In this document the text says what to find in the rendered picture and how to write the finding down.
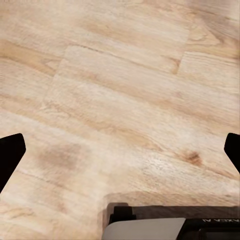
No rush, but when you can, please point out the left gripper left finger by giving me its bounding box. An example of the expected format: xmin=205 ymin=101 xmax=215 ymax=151
xmin=0 ymin=133 xmax=26 ymax=193

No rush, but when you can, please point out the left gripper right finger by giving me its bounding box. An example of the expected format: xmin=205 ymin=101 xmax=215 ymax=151
xmin=224 ymin=132 xmax=240 ymax=173

